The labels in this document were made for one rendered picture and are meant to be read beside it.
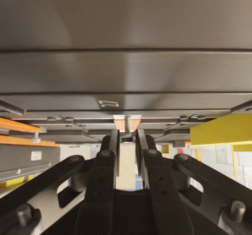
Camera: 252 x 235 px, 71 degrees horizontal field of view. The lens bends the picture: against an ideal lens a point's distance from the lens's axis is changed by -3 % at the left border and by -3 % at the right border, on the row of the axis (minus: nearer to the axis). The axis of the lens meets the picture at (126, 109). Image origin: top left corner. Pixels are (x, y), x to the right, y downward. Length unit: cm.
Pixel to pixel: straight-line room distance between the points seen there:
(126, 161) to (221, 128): 438
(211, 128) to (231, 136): 4
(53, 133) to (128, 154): 426
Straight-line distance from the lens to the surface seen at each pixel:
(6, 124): 23
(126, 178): 462
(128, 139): 16
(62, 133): 34
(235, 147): 107
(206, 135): 27
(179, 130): 33
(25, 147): 62
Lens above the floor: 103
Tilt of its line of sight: 13 degrees down
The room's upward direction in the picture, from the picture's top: 179 degrees clockwise
